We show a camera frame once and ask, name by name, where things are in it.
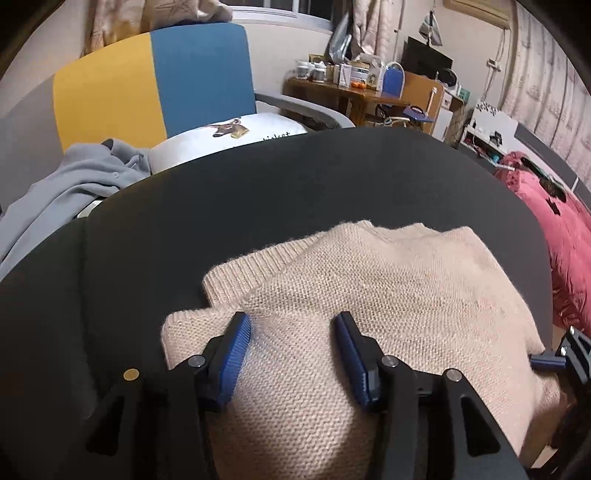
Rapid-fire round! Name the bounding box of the white cabinet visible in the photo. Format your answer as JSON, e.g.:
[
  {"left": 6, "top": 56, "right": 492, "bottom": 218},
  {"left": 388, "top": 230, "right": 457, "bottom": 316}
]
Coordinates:
[{"left": 431, "top": 108, "right": 455, "bottom": 141}]

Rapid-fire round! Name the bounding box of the black monitor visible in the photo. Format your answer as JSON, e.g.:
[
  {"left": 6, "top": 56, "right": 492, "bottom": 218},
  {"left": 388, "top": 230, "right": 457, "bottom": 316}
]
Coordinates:
[{"left": 402, "top": 37, "right": 454, "bottom": 77}]

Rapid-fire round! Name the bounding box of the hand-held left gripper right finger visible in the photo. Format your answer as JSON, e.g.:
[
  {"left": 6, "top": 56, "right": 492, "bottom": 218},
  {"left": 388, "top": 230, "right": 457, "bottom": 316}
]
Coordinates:
[{"left": 335, "top": 311, "right": 527, "bottom": 480}]

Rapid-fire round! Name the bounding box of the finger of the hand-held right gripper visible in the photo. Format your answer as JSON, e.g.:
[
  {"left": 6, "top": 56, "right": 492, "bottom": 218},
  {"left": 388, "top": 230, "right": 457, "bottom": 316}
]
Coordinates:
[{"left": 530, "top": 352, "right": 570, "bottom": 371}]

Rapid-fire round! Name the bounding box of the pink ruffled quilt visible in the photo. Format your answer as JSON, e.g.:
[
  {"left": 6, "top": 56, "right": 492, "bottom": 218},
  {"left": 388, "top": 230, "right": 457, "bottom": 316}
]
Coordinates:
[{"left": 494, "top": 152, "right": 591, "bottom": 337}]

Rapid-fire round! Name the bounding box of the grey headboard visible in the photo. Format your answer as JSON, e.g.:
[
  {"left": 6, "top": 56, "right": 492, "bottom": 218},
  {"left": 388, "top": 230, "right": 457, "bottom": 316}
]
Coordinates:
[{"left": 513, "top": 124, "right": 591, "bottom": 208}]

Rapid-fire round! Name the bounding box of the white framed window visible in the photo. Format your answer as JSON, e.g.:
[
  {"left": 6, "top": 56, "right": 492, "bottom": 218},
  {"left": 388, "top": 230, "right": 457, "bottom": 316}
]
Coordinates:
[{"left": 222, "top": 0, "right": 338, "bottom": 28}]

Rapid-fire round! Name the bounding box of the grey yellow blue armchair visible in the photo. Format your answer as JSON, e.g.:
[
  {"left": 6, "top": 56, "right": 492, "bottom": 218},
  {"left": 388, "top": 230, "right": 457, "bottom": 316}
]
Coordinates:
[{"left": 0, "top": 21, "right": 356, "bottom": 213}]

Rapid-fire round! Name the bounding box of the grey hanging bag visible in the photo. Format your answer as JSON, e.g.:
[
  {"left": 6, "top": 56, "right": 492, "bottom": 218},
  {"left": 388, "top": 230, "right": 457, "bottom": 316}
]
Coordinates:
[{"left": 418, "top": 10, "right": 443, "bottom": 47}]

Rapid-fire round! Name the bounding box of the silver foil bag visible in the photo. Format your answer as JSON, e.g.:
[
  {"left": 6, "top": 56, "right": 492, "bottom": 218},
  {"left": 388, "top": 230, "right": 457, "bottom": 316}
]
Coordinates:
[{"left": 327, "top": 18, "right": 354, "bottom": 63}]

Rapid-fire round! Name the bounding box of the starfish print curtain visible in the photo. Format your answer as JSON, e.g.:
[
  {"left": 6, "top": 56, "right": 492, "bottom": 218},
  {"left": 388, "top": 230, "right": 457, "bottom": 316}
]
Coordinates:
[{"left": 85, "top": 0, "right": 234, "bottom": 47}]

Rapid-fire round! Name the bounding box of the wooden desk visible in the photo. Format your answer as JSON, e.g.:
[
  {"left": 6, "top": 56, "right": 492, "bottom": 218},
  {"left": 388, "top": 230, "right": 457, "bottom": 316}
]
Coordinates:
[{"left": 402, "top": 71, "right": 467, "bottom": 139}]

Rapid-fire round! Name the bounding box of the beige knit sweater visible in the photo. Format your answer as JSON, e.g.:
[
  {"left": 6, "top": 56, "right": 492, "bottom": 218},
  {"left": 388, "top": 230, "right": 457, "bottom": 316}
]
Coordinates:
[{"left": 161, "top": 220, "right": 561, "bottom": 480}]

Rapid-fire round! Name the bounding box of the blue folding chair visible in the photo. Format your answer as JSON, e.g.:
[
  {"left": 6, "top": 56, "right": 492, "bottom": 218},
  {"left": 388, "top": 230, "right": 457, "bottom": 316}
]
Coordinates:
[{"left": 379, "top": 62, "right": 435, "bottom": 127}]

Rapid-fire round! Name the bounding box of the grey white nightstand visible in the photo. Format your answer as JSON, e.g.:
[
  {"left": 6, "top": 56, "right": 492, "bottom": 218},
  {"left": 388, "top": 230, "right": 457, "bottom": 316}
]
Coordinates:
[{"left": 457, "top": 131, "right": 502, "bottom": 169}]

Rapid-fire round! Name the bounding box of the dark patterned item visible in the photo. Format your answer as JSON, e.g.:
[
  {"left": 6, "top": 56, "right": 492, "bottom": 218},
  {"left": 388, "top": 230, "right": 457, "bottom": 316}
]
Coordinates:
[{"left": 519, "top": 157, "right": 568, "bottom": 201}]

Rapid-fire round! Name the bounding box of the pale patterned curtain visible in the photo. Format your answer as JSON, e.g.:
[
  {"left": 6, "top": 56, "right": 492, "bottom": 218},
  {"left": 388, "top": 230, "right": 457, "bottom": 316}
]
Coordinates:
[
  {"left": 508, "top": 4, "right": 591, "bottom": 167},
  {"left": 348, "top": 0, "right": 395, "bottom": 58}
]

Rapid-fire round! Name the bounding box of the air conditioner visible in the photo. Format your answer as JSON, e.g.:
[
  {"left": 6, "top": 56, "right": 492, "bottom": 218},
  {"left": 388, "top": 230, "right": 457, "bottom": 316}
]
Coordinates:
[{"left": 443, "top": 0, "right": 513, "bottom": 28}]

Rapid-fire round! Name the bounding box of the wooden table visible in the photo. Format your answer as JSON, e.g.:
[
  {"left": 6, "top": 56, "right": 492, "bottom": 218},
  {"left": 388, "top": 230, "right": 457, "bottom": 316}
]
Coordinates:
[{"left": 283, "top": 76, "right": 409, "bottom": 127}]

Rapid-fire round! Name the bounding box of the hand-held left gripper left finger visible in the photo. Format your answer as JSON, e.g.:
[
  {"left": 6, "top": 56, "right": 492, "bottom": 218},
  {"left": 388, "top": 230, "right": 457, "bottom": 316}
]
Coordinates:
[{"left": 85, "top": 311, "right": 252, "bottom": 480}]

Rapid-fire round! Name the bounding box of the white carton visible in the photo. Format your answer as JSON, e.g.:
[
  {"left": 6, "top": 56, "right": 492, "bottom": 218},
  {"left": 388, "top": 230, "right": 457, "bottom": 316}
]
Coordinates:
[{"left": 367, "top": 58, "right": 386, "bottom": 90}]

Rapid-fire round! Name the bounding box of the white flower print board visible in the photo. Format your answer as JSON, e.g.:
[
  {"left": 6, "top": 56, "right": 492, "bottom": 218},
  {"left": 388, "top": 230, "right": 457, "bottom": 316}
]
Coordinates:
[{"left": 468, "top": 99, "right": 520, "bottom": 144}]

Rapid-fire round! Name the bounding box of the light blue shirt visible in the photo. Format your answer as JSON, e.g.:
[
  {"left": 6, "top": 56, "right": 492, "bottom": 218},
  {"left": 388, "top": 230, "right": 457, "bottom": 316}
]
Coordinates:
[{"left": 0, "top": 138, "right": 153, "bottom": 282}]

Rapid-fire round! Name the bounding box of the white printed pillow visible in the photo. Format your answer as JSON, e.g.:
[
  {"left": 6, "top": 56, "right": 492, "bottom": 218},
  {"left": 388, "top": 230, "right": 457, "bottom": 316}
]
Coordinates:
[{"left": 150, "top": 114, "right": 310, "bottom": 175}]

